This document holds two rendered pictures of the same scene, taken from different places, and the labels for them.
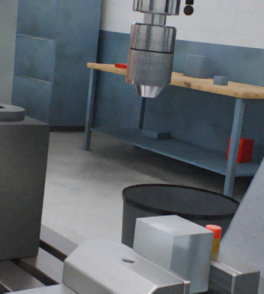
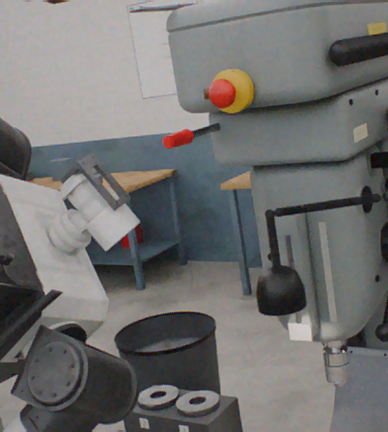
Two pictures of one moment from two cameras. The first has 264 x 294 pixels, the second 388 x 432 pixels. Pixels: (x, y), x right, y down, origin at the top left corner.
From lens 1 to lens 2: 0.87 m
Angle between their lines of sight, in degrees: 18
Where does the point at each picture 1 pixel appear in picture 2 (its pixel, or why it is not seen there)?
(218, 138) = not seen: hidden behind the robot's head
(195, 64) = (61, 169)
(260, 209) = (350, 384)
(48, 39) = not seen: outside the picture
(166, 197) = (144, 331)
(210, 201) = (180, 319)
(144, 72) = (342, 376)
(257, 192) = not seen: hidden behind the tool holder
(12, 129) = (225, 412)
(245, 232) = (347, 401)
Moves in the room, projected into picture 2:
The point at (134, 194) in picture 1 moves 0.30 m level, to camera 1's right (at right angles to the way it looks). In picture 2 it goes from (121, 340) to (180, 323)
